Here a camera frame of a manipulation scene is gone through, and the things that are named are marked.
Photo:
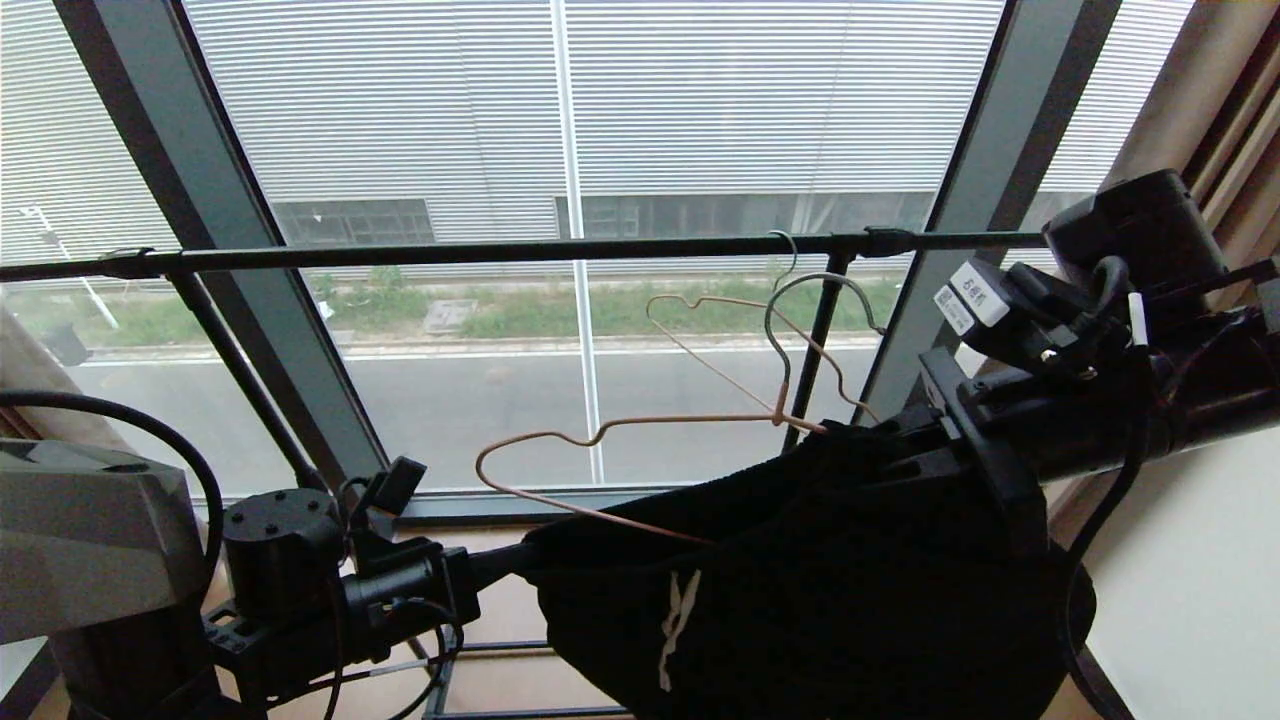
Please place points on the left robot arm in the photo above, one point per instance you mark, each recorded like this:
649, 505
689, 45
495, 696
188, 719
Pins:
280, 540

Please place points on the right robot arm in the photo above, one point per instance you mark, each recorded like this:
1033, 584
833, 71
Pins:
1140, 230

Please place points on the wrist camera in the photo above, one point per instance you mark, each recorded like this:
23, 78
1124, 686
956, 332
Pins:
385, 500
1020, 310

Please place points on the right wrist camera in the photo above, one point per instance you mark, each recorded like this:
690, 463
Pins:
1020, 310

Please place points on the window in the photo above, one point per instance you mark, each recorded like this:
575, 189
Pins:
700, 120

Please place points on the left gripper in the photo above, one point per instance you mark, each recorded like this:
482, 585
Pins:
400, 600

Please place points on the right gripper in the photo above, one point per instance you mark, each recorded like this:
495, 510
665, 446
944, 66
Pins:
1060, 430

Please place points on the beige curtain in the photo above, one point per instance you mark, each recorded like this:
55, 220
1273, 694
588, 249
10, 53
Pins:
40, 360
1230, 100

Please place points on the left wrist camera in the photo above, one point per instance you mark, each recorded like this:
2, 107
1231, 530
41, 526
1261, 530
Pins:
385, 500

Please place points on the black shorts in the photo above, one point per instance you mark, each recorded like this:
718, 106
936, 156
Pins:
820, 600

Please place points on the pink clothes hanger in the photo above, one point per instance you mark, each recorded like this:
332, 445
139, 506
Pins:
700, 357
700, 418

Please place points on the black clothes rack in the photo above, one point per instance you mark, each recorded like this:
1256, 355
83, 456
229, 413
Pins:
400, 251

